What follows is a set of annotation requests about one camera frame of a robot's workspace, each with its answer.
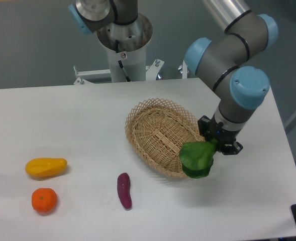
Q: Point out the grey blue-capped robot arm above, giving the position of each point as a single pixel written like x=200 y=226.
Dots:
x=221 y=66

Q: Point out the purple sweet potato toy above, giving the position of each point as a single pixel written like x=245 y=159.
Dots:
x=123 y=190

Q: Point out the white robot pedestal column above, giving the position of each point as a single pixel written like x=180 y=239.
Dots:
x=126 y=43

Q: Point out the green bok choy vegetable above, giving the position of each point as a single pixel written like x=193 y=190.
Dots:
x=197 y=158

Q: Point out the yellow papaya toy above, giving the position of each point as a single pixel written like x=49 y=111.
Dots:
x=45 y=167

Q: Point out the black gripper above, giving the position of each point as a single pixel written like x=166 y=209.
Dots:
x=226 y=140

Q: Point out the orange tangerine toy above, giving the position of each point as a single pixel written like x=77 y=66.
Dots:
x=44 y=200

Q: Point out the woven wicker basket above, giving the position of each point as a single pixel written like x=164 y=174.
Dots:
x=157 y=128

